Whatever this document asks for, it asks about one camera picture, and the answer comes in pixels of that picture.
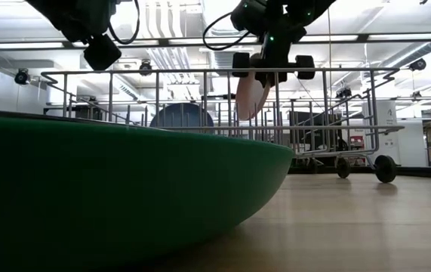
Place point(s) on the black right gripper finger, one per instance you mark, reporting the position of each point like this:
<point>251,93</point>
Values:
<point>305,67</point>
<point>241,65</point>

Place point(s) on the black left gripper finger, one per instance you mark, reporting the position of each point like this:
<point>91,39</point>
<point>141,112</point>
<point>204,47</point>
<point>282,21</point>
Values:
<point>102,53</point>

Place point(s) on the pink plate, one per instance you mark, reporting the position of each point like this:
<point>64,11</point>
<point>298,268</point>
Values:
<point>247,98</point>

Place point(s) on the blue plate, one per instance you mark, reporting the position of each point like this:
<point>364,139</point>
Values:
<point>194,113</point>

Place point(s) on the green plate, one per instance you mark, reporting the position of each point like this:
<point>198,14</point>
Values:
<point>87,189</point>

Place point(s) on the black ceiling spotlight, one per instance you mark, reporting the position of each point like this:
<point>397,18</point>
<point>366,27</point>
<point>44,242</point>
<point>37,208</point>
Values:
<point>145,68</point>
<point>22,76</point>
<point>417,64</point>
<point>343,92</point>

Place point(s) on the black cabinet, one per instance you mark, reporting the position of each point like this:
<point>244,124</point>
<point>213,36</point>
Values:
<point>313,132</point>

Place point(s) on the red white box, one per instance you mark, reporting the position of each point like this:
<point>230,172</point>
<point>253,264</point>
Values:
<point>356,141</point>

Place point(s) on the white cabinet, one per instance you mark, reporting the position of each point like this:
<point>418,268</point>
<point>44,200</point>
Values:
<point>388,132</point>

